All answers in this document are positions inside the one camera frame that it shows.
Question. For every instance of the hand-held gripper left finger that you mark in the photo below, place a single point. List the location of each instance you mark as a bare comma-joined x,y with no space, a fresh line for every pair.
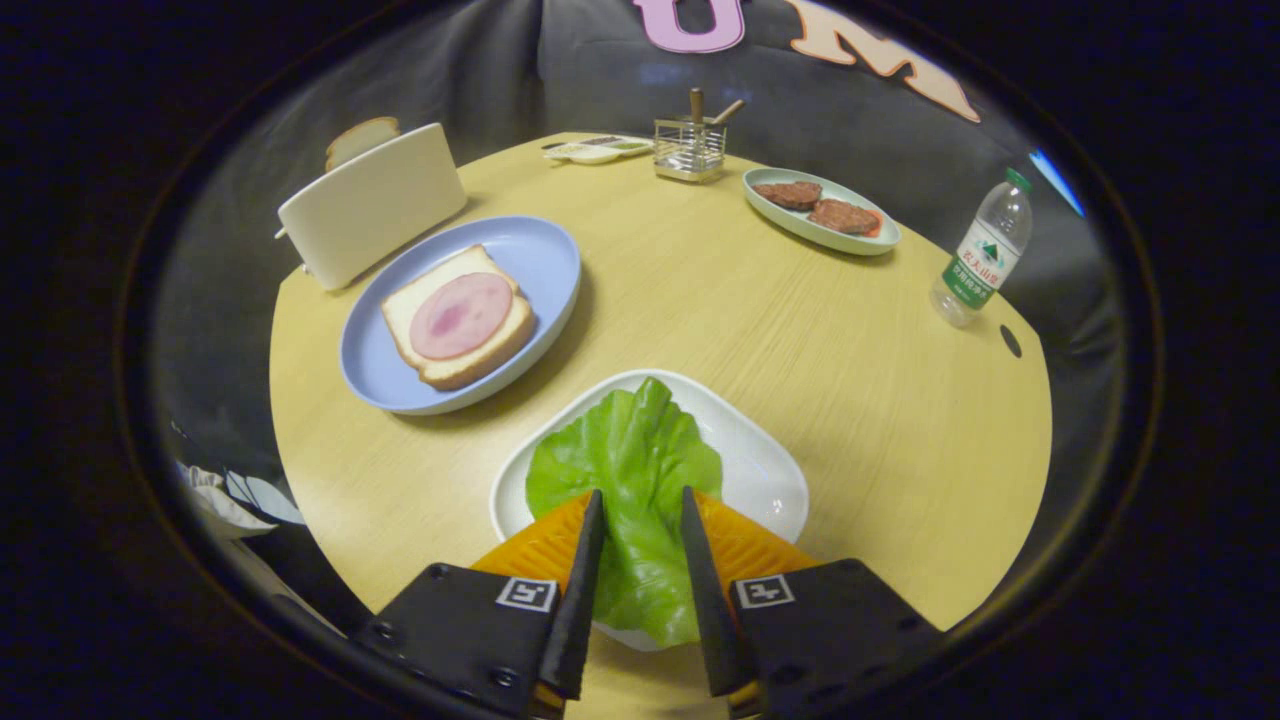
580,620

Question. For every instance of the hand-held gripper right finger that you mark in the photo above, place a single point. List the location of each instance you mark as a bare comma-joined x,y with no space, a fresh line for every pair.
715,620

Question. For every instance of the green lettuce leaf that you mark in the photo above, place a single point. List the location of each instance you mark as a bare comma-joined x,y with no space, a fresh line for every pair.
630,450

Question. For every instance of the toasted bread slice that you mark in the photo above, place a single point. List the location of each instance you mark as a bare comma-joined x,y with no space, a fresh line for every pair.
360,138

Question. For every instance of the white square plate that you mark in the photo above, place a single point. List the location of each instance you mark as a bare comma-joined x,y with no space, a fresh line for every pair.
760,470

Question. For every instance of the pink ham slice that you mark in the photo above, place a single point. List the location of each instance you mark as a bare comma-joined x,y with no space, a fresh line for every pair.
460,315

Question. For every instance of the blue round plate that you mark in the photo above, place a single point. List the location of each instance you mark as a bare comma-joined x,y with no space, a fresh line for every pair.
530,260

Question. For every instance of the white bread slice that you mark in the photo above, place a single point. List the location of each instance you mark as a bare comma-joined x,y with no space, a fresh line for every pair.
455,264

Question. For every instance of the pale green oval plate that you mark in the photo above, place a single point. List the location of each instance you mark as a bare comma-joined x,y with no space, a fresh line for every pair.
790,224

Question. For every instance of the brown meat patty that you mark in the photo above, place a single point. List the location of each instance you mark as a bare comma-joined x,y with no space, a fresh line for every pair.
788,194
845,217

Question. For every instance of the clear plastic water bottle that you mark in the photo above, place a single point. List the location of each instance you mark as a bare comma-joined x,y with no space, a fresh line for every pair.
985,250

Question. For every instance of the white toaster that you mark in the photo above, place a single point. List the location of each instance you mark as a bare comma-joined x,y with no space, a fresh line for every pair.
370,210

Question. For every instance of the white divided seasoning tray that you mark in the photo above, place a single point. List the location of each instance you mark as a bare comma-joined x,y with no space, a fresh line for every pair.
595,153

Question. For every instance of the wooden utensil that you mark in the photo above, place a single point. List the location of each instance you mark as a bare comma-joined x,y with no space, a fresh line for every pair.
730,110
696,105

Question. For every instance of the black backdrop cloth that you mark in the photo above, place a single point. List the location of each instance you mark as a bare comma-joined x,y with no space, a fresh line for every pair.
500,70

